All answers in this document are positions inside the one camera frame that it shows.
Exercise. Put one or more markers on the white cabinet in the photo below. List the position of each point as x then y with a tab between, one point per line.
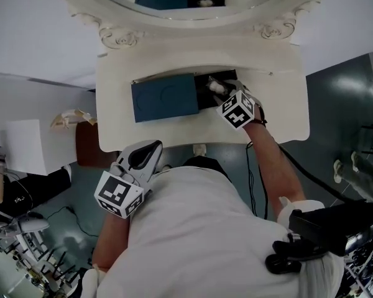
40	147

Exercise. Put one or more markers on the white robot shell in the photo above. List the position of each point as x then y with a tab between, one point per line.
28	225

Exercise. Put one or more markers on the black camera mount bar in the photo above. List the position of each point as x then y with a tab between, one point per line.
329	228

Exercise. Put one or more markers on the person's left forearm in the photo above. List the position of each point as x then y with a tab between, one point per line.
112	244

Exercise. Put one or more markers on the person's right forearm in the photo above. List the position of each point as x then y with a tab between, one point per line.
273	163

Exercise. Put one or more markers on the wooden chair with brown seat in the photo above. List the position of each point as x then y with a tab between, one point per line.
87	144

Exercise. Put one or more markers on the white dressing table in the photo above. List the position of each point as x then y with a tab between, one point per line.
180	132

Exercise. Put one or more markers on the oval mirror with white frame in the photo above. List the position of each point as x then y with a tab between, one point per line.
186	20

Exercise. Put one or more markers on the person's white shirt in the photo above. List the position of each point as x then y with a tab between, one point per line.
199	237

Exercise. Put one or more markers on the person's left white shoe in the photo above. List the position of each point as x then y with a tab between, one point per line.
167	167

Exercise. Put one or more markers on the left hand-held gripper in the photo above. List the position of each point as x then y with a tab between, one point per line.
115	192

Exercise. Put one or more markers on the black clamp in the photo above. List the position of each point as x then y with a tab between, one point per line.
289	254

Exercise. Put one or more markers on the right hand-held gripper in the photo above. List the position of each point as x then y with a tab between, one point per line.
237	112

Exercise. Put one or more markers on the cluttered equipment rack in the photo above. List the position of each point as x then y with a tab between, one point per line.
21	265

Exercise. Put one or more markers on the person's black trousers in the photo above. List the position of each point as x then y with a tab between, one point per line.
205	163

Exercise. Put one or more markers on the dark blue box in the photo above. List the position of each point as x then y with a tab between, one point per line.
164	98

